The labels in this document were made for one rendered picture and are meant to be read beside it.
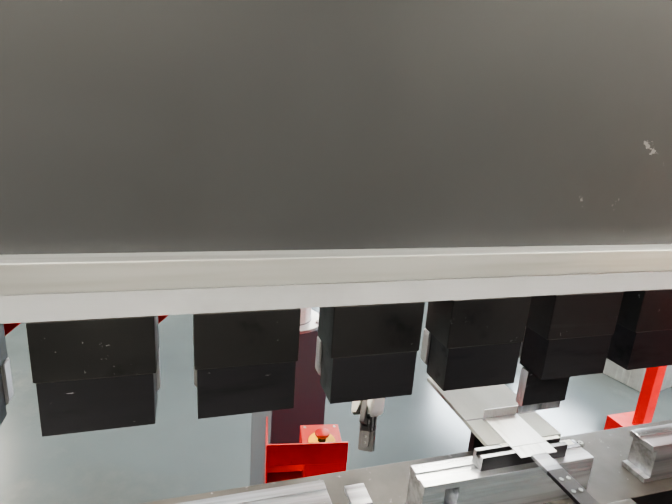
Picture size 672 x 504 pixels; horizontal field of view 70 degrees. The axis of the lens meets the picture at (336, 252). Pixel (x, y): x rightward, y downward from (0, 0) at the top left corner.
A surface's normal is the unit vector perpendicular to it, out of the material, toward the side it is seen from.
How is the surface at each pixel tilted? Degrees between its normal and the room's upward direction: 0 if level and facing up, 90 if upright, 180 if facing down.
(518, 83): 90
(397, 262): 90
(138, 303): 90
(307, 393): 90
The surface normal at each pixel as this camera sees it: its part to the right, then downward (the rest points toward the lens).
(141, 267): 0.29, 0.28
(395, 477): 0.07, -0.96
